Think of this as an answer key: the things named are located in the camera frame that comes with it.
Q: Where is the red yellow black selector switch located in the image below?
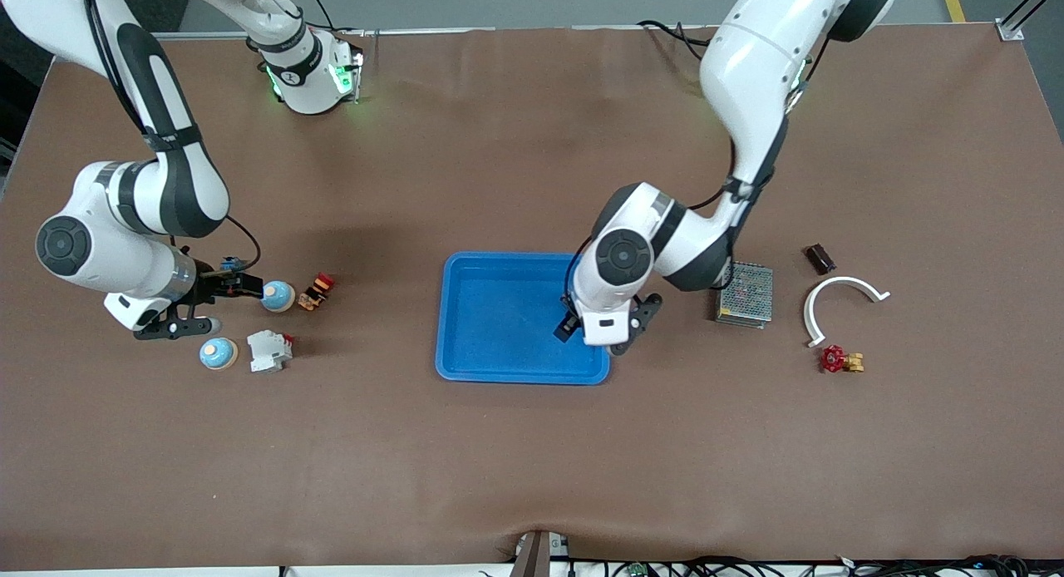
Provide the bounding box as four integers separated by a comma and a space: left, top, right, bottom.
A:
298, 272, 337, 312

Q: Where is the black right base cable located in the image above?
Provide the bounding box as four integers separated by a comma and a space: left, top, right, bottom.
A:
287, 0, 371, 39

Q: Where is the black base cable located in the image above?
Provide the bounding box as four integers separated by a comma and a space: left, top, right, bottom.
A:
636, 18, 717, 62
287, 0, 371, 39

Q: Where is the grey mount bracket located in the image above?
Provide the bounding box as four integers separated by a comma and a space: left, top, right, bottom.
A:
509, 529, 571, 577

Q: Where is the white curved plastic bracket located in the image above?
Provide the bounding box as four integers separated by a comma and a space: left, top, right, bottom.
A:
802, 276, 892, 348

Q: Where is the metal mesh power supply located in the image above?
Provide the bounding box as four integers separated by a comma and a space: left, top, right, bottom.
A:
717, 261, 775, 329

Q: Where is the black left base cable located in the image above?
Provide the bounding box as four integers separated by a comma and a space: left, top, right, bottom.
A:
636, 18, 717, 62

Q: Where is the black cable bundle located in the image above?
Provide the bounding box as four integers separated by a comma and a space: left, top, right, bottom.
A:
478, 554, 1064, 577

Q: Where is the aluminium frame post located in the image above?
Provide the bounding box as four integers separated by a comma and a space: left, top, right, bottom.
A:
996, 0, 1064, 42

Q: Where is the brown table cover mat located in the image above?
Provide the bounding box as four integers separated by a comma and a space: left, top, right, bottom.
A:
0, 24, 1064, 571

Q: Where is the red handled brass valve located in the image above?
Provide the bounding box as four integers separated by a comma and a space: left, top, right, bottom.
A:
821, 345, 865, 374

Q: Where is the white circuit breaker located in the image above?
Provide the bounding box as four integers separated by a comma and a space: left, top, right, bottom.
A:
247, 329, 296, 373

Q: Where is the blue plastic tray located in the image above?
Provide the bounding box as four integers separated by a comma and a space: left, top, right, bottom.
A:
435, 252, 611, 386

